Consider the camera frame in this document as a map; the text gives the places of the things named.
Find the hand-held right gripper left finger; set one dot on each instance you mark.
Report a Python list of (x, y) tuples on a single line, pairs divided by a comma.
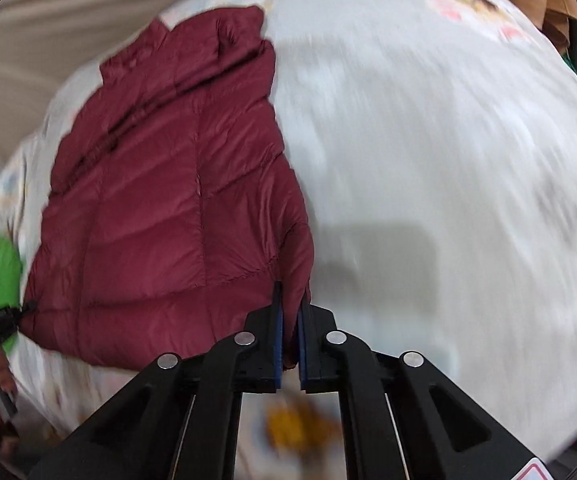
[(278, 340)]

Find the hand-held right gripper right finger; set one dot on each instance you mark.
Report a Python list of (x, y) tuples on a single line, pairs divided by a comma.
[(304, 355)]

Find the maroon puffer jacket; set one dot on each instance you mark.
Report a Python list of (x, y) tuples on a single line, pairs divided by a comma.
[(168, 185)]

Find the floral grey blanket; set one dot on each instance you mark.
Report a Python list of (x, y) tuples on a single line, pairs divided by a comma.
[(443, 185)]

